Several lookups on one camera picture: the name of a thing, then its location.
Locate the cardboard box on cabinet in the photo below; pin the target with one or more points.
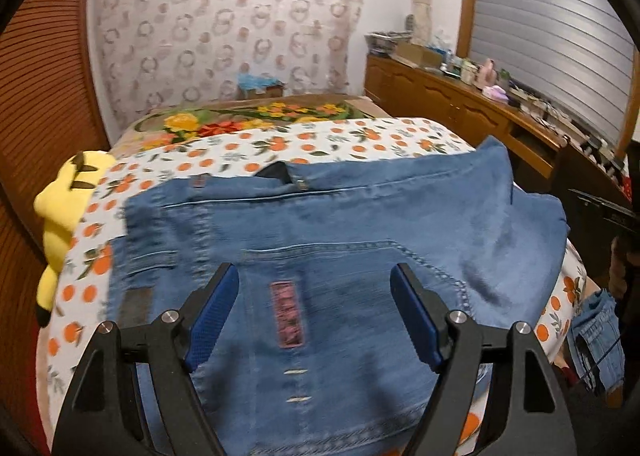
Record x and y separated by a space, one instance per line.
416 56

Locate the blue denim pants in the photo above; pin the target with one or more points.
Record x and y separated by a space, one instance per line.
314 358

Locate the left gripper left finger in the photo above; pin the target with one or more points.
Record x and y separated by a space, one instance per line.
103 413

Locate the grey window blind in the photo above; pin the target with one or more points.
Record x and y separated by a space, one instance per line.
575 52

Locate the orange print bed quilt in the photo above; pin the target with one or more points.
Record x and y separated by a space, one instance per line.
81 298

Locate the circle pattern curtain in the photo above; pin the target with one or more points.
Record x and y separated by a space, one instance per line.
155 53

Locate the cardboard box blue bag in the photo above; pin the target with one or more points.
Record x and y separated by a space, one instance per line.
252 87

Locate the person's right hand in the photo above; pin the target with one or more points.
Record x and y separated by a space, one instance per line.
624 268

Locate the floral beige blanket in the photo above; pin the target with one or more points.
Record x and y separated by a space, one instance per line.
174 125

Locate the wooden louvered wardrobe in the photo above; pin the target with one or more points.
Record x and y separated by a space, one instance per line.
48 113

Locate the yellow pikachu plush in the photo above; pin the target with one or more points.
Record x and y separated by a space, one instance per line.
61 205

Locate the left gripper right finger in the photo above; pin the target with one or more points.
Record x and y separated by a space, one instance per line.
525 412

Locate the wooden sideboard cabinet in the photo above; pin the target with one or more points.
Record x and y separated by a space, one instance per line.
542 160

